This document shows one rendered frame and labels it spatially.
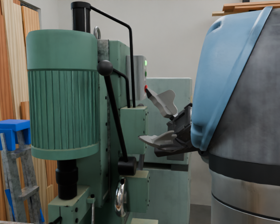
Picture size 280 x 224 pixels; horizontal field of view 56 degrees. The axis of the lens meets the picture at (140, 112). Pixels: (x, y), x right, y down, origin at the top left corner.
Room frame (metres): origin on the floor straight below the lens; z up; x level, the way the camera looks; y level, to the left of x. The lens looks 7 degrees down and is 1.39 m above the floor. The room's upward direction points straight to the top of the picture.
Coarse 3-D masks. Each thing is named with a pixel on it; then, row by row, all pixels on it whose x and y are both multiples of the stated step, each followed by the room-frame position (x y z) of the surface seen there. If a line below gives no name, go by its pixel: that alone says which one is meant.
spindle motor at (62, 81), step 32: (32, 32) 0.63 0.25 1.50; (64, 32) 0.62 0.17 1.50; (32, 64) 0.63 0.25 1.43; (64, 64) 0.62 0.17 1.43; (96, 64) 0.69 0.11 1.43; (32, 96) 0.64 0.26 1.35; (64, 96) 0.62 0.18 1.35; (96, 96) 0.69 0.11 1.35; (32, 128) 0.65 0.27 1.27; (64, 128) 0.62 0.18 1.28; (96, 128) 0.69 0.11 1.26
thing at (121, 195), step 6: (120, 180) 0.80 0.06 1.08; (126, 180) 0.81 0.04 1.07; (120, 186) 0.77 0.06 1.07; (126, 186) 0.82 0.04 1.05; (120, 192) 0.76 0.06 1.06; (126, 192) 0.80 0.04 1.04; (120, 198) 0.75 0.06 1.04; (126, 198) 0.80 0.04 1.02; (114, 204) 0.76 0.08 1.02; (120, 204) 0.75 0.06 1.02; (126, 204) 0.82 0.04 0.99; (120, 210) 0.75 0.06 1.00; (126, 210) 0.81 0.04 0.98; (120, 216) 0.77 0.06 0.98
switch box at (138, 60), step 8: (128, 56) 0.95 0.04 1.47; (136, 56) 0.94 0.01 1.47; (128, 64) 0.95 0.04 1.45; (136, 64) 0.94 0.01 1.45; (144, 64) 0.98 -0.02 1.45; (128, 72) 0.95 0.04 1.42; (136, 72) 0.94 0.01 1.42; (128, 80) 0.95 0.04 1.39; (136, 80) 0.94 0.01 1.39; (144, 80) 0.98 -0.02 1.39; (136, 88) 0.94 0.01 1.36; (136, 96) 0.94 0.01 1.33; (144, 96) 0.99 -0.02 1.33
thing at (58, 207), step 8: (80, 192) 0.73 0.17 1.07; (88, 192) 0.76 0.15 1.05; (56, 200) 0.68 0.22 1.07; (64, 200) 0.68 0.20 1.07; (72, 200) 0.68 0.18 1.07; (80, 200) 0.70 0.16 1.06; (48, 208) 0.66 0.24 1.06; (56, 208) 0.65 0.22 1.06; (64, 208) 0.65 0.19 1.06; (72, 208) 0.65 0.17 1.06; (80, 208) 0.70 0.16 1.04; (88, 208) 0.76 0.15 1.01; (48, 216) 0.66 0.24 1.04; (56, 216) 0.65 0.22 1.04; (64, 216) 0.65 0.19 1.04; (72, 216) 0.65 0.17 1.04; (80, 216) 0.70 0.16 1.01
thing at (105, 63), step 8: (104, 64) 0.57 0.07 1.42; (104, 72) 0.57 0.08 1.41; (112, 88) 0.62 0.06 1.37; (112, 96) 0.63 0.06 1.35; (112, 104) 0.64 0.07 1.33; (112, 112) 0.66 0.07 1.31; (120, 128) 0.70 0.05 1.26; (120, 136) 0.72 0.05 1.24; (120, 144) 0.74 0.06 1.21; (120, 160) 0.80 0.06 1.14; (128, 160) 0.80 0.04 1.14; (120, 168) 0.79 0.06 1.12; (128, 168) 0.79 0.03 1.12
